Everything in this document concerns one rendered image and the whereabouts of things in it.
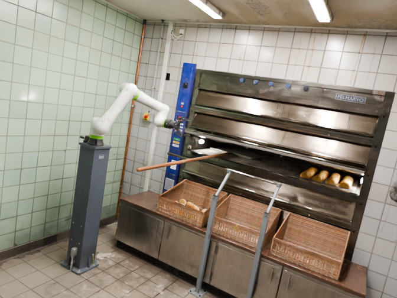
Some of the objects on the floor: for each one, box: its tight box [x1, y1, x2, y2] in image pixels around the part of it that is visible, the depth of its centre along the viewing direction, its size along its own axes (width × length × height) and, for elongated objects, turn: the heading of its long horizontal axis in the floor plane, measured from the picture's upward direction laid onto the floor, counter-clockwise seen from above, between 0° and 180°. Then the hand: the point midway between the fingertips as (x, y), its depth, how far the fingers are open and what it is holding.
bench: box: [115, 190, 367, 298], centre depth 312 cm, size 56×242×58 cm, turn 11°
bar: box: [167, 152, 282, 298], centre depth 297 cm, size 31×127×118 cm, turn 11°
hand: (189, 128), depth 294 cm, fingers open, 13 cm apart
